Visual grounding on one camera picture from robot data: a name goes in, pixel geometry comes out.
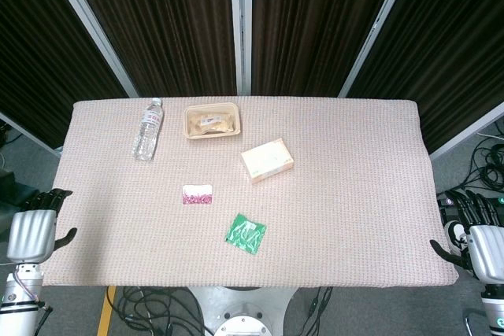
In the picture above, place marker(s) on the white black sneaker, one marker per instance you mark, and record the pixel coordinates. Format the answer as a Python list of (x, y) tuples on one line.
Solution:
[(456, 233)]

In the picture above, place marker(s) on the aluminium partition bottom rail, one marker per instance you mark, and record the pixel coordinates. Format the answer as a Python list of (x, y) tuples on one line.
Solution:
[(468, 133), (27, 131)]

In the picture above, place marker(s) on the peach facial tissue pack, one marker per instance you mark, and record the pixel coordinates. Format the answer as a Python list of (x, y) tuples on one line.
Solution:
[(267, 161)]

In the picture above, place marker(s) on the pink woven tablecloth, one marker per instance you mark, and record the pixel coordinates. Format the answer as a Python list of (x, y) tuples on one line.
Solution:
[(334, 202)]

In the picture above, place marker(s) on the pink and white packet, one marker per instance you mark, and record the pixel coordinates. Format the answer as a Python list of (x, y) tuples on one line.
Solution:
[(198, 198)]

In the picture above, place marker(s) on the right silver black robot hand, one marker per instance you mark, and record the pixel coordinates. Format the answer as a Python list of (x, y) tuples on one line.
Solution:
[(486, 253)]

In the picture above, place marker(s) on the clear plastic water bottle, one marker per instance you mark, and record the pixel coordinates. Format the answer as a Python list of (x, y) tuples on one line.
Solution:
[(147, 131)]

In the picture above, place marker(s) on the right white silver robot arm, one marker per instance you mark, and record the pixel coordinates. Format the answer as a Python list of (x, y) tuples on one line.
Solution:
[(494, 308)]

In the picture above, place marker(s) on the aluminium partition post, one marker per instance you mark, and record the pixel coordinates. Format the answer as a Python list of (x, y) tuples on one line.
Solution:
[(241, 25), (88, 21), (380, 25)]

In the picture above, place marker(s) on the dark curtain partition panel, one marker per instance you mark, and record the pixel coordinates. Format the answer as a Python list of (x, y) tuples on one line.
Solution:
[(315, 17), (453, 56), (35, 37), (165, 17)]

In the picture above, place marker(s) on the green foil packet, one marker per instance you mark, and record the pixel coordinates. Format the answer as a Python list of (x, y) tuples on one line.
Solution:
[(246, 233)]

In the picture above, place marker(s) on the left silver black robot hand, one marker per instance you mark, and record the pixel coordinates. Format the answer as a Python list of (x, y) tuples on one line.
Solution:
[(31, 235)]

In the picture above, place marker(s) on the beige plastic food container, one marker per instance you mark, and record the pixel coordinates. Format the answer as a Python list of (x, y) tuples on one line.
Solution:
[(188, 131)]

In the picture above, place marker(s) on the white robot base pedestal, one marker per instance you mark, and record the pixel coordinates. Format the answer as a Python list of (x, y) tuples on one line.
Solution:
[(244, 312)]

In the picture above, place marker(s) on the clear bag of snacks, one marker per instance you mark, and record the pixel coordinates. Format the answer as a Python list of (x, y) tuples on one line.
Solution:
[(212, 121)]

